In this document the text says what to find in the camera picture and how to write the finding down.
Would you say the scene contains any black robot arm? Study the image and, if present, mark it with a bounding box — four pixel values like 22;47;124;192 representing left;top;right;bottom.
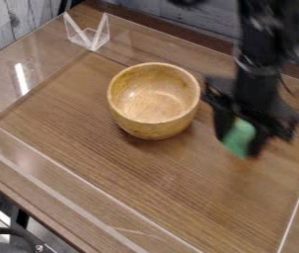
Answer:
201;0;299;158

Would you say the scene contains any clear acrylic corner bracket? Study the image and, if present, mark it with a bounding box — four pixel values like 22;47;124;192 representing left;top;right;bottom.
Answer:
62;13;109;51

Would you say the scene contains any black metal table leg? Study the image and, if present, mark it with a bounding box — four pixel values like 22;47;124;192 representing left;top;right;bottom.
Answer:
7;207;57;253

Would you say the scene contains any green rectangular block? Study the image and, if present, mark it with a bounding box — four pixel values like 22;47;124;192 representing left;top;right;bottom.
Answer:
223;119;255;158

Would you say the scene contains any light wooden bowl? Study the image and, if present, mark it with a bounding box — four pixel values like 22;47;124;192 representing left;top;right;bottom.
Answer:
106;62;200;140

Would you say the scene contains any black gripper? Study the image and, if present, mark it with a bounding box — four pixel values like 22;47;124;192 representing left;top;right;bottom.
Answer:
200;77;299;158

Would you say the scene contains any clear acrylic tray wall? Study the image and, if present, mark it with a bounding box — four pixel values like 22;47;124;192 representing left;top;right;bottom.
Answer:
0;127;201;253

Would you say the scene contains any black cable bottom left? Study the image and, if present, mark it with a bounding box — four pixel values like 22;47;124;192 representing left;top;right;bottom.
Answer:
0;226;38;253

